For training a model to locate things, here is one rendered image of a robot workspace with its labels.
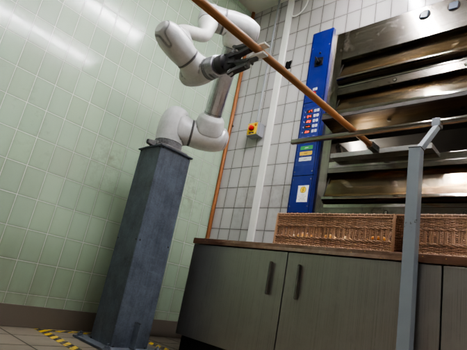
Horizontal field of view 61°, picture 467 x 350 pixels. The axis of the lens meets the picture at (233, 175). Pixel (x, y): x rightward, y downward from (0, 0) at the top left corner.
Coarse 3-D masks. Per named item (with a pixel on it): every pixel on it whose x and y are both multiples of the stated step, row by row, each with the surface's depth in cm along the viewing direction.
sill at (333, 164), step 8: (448, 152) 193; (456, 152) 190; (464, 152) 188; (352, 160) 226; (360, 160) 223; (368, 160) 220; (376, 160) 217; (384, 160) 213; (392, 160) 210; (400, 160) 207; (424, 160) 199; (328, 168) 236
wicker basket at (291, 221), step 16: (288, 224) 180; (304, 224) 174; (320, 224) 169; (336, 224) 164; (352, 224) 160; (368, 224) 156; (400, 224) 153; (288, 240) 177; (304, 240) 172; (320, 240) 167; (336, 240) 162; (352, 240) 157; (368, 240) 153; (400, 240) 152
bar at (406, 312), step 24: (432, 120) 164; (456, 120) 158; (408, 168) 141; (408, 192) 138; (408, 216) 135; (408, 240) 133; (408, 264) 130; (408, 288) 128; (408, 312) 125; (408, 336) 123
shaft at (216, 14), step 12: (192, 0) 121; (204, 0) 122; (216, 12) 126; (228, 24) 130; (240, 36) 134; (252, 48) 139; (264, 60) 146; (276, 60) 147; (288, 72) 153; (300, 84) 159; (312, 96) 165; (324, 108) 173; (336, 120) 182
